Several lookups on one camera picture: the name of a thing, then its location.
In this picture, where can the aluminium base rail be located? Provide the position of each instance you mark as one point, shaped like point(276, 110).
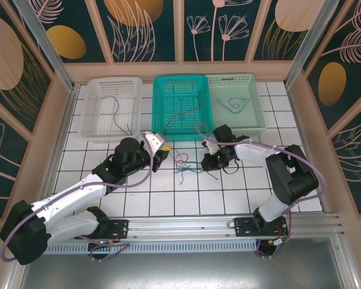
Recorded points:
point(180, 227)

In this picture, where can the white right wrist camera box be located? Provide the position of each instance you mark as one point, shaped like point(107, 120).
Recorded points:
point(211, 146)

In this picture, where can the aluminium frame post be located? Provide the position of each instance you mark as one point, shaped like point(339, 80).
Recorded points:
point(307, 39)
point(44, 39)

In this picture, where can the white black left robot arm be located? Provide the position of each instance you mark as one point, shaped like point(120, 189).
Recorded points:
point(72, 192)

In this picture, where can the floral wall panel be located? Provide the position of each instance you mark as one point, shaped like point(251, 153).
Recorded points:
point(3, 156)
point(87, 30)
point(216, 45)
point(276, 39)
point(138, 36)
point(6, 60)
point(343, 60)
point(355, 162)

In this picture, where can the aluminium side rail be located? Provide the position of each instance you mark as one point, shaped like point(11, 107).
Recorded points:
point(63, 132)
point(302, 132)

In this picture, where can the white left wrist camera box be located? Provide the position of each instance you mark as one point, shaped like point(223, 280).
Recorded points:
point(153, 139)

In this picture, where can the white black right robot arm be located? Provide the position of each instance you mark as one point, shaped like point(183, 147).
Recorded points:
point(252, 152)

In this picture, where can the grey metal base plate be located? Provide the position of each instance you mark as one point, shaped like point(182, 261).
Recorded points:
point(180, 271)

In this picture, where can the mint green perforated basket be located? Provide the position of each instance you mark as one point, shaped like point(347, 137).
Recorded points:
point(246, 87)

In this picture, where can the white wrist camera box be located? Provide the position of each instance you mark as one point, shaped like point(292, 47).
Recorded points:
point(153, 139)
point(211, 146)

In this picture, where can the white perforated basket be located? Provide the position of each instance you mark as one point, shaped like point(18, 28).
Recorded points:
point(108, 90)

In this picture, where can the teal perforated basket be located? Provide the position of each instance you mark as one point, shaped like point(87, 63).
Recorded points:
point(180, 99)

